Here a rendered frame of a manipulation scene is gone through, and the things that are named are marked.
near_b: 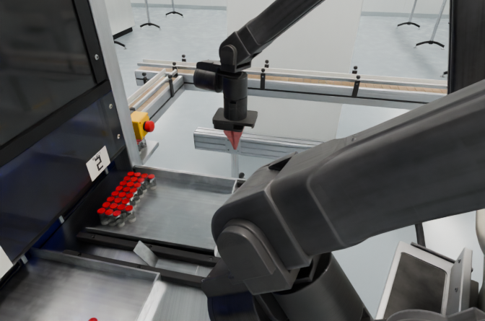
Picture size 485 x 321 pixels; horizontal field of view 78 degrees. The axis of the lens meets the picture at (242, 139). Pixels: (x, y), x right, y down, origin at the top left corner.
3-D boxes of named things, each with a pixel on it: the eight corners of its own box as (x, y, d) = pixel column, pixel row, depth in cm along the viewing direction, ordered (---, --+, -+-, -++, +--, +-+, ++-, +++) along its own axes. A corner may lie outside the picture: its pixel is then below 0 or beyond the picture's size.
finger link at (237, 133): (221, 139, 83) (220, 109, 78) (247, 142, 82) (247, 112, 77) (214, 154, 77) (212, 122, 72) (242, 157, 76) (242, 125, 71)
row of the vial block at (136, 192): (114, 227, 81) (110, 215, 79) (145, 183, 96) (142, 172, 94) (122, 228, 81) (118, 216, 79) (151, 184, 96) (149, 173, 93)
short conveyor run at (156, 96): (120, 166, 110) (110, 130, 101) (82, 161, 112) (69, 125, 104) (187, 91, 166) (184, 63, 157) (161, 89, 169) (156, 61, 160)
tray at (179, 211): (89, 236, 79) (85, 227, 77) (137, 174, 100) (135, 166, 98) (214, 259, 73) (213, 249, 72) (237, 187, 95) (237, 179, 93)
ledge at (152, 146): (108, 160, 110) (107, 156, 109) (126, 141, 121) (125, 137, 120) (143, 164, 108) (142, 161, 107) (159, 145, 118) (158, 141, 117)
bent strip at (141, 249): (137, 266, 72) (132, 250, 69) (143, 255, 74) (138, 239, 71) (193, 277, 69) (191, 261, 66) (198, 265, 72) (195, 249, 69)
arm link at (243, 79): (240, 76, 64) (252, 68, 69) (213, 71, 67) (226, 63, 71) (239, 105, 68) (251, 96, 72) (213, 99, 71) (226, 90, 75)
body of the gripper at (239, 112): (219, 113, 78) (218, 86, 74) (258, 117, 77) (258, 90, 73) (211, 125, 73) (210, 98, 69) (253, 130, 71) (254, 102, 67)
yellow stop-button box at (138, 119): (123, 138, 105) (118, 120, 101) (133, 127, 111) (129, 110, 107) (143, 140, 103) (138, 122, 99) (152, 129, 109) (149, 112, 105)
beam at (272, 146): (194, 148, 192) (193, 133, 185) (198, 142, 198) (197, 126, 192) (475, 183, 164) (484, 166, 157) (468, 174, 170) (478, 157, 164)
